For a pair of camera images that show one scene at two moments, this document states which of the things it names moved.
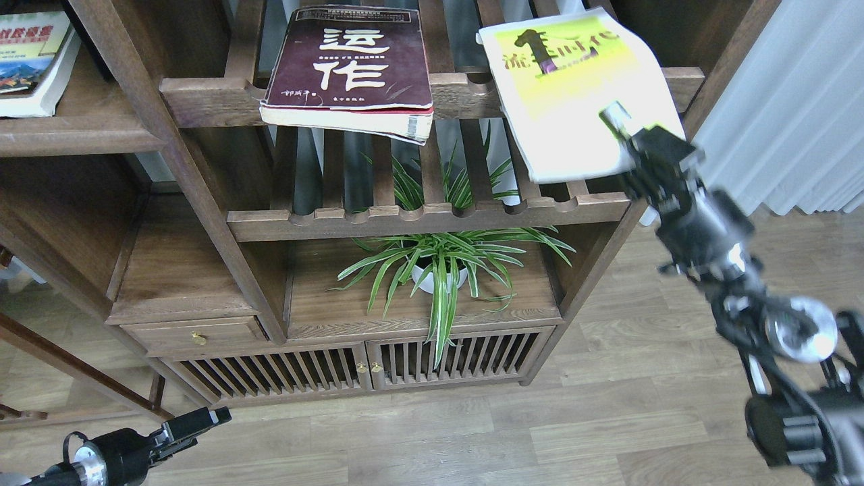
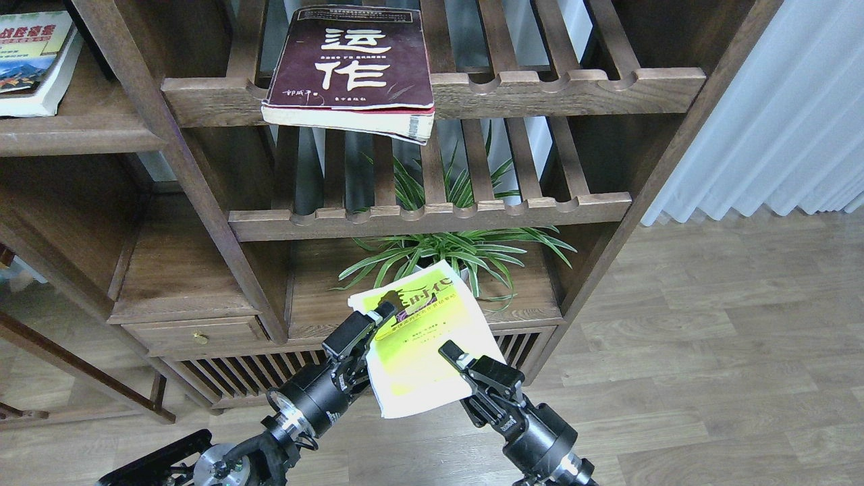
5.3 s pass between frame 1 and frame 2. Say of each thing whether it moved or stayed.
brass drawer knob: stayed
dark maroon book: stayed
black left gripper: moved
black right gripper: moved
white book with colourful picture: stayed
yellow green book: moved
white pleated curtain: stayed
